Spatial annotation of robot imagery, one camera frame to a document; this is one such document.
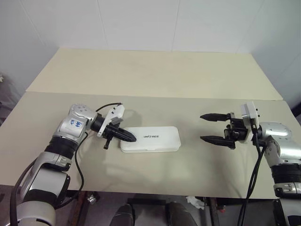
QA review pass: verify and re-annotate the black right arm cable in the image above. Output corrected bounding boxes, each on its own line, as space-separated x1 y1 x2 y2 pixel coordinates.
237 117 266 226

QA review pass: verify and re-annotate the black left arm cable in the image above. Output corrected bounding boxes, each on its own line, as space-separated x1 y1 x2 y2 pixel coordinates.
74 102 122 192

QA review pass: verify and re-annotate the crumpled white paper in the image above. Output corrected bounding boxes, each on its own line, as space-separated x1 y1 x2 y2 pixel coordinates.
185 195 206 210

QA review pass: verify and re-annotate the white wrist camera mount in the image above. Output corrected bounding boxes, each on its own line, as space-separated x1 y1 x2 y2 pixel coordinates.
96 105 125 138
240 101 261 143

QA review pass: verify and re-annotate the white rectangular case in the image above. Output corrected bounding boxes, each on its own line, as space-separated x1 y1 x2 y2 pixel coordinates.
119 126 182 153

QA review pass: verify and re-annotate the white label with blue writing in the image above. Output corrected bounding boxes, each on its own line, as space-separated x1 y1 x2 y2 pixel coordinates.
67 116 84 129

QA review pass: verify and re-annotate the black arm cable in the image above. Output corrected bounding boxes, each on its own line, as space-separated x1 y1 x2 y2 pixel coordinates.
237 117 266 226
74 102 122 192

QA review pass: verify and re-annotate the dark rounded shape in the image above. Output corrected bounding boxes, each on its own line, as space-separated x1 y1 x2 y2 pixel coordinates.
167 201 196 226
113 203 136 226

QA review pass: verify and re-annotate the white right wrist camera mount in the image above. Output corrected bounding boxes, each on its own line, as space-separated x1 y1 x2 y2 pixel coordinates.
240 101 261 143

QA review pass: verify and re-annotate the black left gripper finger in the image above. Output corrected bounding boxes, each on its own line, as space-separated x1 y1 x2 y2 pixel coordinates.
115 133 137 143
116 128 137 140

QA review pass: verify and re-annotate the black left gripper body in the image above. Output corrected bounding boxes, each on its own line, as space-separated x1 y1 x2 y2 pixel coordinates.
103 120 124 150

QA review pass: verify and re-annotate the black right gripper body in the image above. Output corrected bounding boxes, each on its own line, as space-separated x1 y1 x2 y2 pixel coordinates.
223 112 250 150

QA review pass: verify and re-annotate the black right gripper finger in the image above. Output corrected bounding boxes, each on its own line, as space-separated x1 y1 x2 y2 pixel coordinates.
199 113 230 122
199 135 232 147

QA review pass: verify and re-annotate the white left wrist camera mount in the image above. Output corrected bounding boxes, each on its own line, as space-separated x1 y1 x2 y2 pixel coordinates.
96 105 125 138

